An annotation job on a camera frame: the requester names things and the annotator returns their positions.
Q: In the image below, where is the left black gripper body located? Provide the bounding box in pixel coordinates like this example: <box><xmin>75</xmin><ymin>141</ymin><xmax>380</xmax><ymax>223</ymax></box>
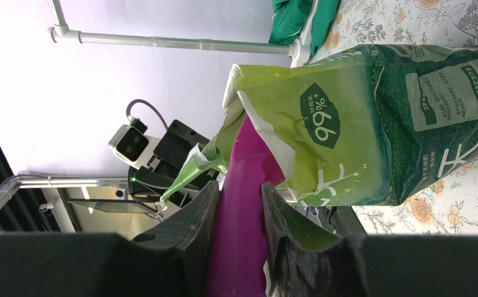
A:
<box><xmin>128</xmin><ymin>120</ymin><xmax>209</xmax><ymax>203</ymax></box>

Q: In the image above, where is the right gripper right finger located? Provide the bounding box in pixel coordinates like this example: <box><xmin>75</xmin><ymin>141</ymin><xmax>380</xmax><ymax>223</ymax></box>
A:
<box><xmin>261</xmin><ymin>183</ymin><xmax>478</xmax><ymax>296</ymax></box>

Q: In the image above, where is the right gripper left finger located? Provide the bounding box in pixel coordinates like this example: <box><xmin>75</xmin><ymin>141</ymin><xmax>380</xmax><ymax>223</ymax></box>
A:
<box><xmin>0</xmin><ymin>181</ymin><xmax>219</xmax><ymax>296</ymax></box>

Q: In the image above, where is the magenta plastic scoop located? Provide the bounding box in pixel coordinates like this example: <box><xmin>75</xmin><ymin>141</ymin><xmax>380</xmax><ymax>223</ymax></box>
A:
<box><xmin>204</xmin><ymin>117</ymin><xmax>284</xmax><ymax>296</ymax></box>

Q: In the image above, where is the green cat litter bag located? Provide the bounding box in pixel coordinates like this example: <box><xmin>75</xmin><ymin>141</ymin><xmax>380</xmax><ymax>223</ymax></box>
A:
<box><xmin>156</xmin><ymin>43</ymin><xmax>478</xmax><ymax>211</ymax></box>

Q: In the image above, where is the white clothes rack pole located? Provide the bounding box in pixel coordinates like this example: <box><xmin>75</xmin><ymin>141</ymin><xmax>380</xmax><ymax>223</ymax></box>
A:
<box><xmin>48</xmin><ymin>0</ymin><xmax>318</xmax><ymax>67</ymax></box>

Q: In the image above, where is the dark green folded cloth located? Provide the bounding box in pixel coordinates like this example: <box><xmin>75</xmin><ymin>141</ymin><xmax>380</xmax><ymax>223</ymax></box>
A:
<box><xmin>268</xmin><ymin>0</ymin><xmax>340</xmax><ymax>58</ymax></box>

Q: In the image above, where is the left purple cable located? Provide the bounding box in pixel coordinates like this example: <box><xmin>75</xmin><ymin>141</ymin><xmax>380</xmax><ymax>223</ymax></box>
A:
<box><xmin>125</xmin><ymin>98</ymin><xmax>169</xmax><ymax>132</ymax></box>

